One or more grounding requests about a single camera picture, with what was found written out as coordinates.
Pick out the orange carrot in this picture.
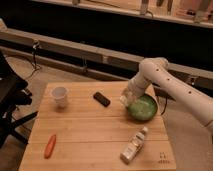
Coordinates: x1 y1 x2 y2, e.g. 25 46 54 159
44 135 56 159

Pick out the black rectangular remote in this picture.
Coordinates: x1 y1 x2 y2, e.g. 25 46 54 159
93 92 110 107

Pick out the green ceramic bowl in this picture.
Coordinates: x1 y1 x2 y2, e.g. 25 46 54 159
127 94 158 121

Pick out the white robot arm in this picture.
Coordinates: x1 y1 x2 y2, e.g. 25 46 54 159
120 57 213 135

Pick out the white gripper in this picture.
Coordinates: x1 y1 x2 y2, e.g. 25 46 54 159
120 88 143 107

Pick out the white plastic cup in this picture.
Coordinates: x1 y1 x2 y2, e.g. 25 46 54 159
51 87 68 108

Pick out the light wooden board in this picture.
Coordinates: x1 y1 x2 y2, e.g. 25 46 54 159
19 81 176 171

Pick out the black office chair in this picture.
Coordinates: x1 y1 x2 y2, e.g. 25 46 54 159
0 51 37 148

